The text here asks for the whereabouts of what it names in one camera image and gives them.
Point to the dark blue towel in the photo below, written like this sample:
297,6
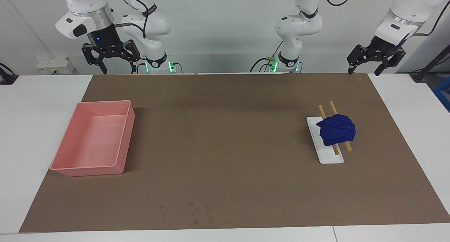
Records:
335,129

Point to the pink plastic bin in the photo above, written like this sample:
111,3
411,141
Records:
91,140

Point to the black stand leg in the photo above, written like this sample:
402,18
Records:
434,62

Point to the blue crate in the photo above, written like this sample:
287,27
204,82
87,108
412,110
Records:
443,94

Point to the white towel rack base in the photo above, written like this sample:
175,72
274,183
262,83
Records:
330,157

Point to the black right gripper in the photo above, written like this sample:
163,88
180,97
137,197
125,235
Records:
105,39

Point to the brown paper table mat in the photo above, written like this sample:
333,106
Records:
225,147

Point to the wooden rack rod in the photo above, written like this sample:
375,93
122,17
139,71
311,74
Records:
333,107
321,111

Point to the white power strip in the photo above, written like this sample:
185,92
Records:
52,64

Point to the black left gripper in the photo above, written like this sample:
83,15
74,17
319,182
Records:
383,46

